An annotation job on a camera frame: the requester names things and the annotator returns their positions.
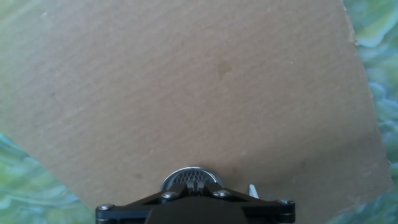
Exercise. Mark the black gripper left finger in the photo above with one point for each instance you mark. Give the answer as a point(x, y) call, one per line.
point(118, 214)

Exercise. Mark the white mesh tray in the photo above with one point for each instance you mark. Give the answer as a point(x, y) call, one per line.
point(253, 191)

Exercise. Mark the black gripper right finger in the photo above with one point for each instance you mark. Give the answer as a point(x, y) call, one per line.
point(270, 214)

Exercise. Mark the green marble pattern mat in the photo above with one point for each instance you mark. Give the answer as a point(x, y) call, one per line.
point(31, 193)

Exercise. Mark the brown cardboard sheet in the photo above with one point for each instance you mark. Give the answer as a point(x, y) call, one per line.
point(186, 93)

